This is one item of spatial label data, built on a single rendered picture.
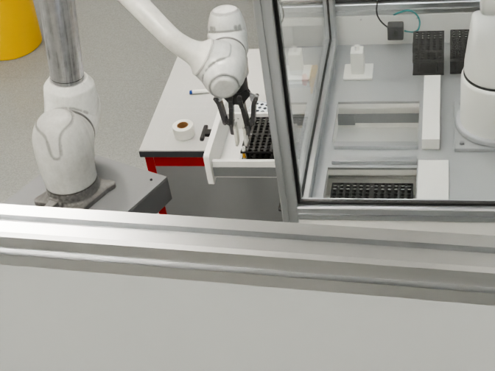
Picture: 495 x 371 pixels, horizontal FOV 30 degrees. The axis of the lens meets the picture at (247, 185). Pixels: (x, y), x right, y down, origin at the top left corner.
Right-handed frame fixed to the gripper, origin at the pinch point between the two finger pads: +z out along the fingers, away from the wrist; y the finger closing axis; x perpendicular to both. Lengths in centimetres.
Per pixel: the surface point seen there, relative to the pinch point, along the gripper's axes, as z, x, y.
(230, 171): 10.3, 4.9, 3.3
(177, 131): 16.9, -23.0, 27.2
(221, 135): 8.0, -9.8, 8.7
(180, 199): 43, -19, 29
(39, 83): 101, -174, 151
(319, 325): -101, 160, -45
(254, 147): 5.9, -1.3, -3.2
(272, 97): -46, 47, -20
